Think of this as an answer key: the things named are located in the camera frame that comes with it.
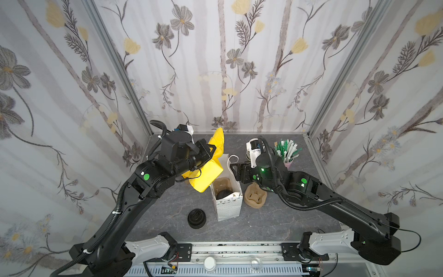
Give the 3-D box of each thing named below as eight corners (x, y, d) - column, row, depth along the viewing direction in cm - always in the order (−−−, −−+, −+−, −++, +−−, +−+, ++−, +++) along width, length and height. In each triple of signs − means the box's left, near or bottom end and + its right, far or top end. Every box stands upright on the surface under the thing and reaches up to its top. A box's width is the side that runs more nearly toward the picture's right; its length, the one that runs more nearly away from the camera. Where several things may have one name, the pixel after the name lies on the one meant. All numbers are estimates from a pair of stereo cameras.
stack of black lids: (188, 228, 83) (186, 226, 79) (190, 211, 88) (189, 208, 85) (205, 228, 83) (204, 226, 79) (206, 211, 88) (206, 208, 85)
